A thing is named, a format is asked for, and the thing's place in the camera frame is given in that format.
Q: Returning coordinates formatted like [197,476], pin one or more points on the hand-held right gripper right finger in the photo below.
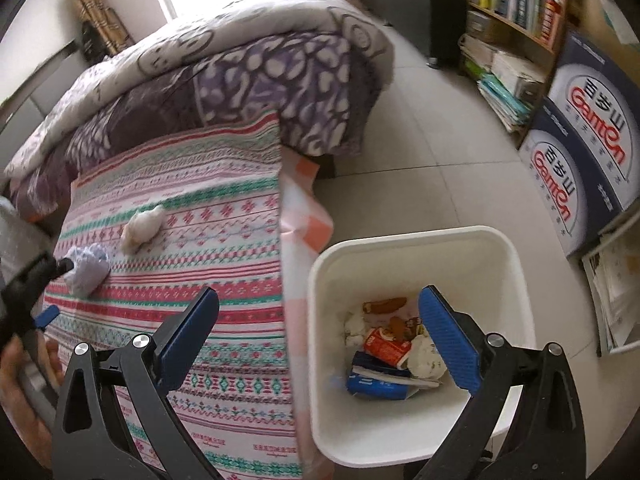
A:
[450,342]

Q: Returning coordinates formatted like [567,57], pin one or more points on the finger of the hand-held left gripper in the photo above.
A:
[47,316]
[50,267]

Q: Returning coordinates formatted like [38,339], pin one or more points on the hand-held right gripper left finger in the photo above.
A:
[187,340]

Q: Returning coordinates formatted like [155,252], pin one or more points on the large white tissue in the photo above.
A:
[425,360]

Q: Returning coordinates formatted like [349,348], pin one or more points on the pale blue paper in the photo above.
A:
[87,267]

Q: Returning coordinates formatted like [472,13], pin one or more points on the blue snack packet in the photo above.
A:
[380,382]

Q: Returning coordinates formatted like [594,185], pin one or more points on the white plastic bin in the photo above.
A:
[340,410]

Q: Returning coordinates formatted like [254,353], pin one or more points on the person's left hand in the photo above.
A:
[15,405]

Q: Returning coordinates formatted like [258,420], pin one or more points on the brown snack piece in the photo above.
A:
[400,327]

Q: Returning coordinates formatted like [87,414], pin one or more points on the red white paper carton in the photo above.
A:
[387,347]

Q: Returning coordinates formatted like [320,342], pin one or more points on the crumpled white tissue scrap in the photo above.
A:
[356,327]

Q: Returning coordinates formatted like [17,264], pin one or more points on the patterned striped bedsheet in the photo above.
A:
[200,240]

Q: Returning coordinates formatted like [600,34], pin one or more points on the small crumpled white tissue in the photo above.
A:
[142,225]

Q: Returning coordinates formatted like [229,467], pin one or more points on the grey bed headboard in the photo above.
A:
[20,110]

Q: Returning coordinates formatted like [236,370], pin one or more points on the pile of magazines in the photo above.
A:
[615,290]

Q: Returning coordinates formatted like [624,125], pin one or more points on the blue white cardboard box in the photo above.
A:
[565,195]
[595,120]

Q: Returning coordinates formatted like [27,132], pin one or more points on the black bag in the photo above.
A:
[91,42]

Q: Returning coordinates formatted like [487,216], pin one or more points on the rolled bamboo mat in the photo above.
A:
[97,10]

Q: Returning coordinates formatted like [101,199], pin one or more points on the stack of papers and booklets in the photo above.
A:
[505,80]

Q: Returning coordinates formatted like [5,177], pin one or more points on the purple patterned blanket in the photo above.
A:
[280,85]

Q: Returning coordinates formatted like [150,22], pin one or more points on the white printed quilt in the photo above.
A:
[225,35]

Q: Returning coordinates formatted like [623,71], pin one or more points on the wooden bookshelf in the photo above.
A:
[560,55]

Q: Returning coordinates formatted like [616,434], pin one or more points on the black cabinet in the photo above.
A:
[425,15]

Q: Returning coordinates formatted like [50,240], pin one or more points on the row of upright books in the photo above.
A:
[520,0]

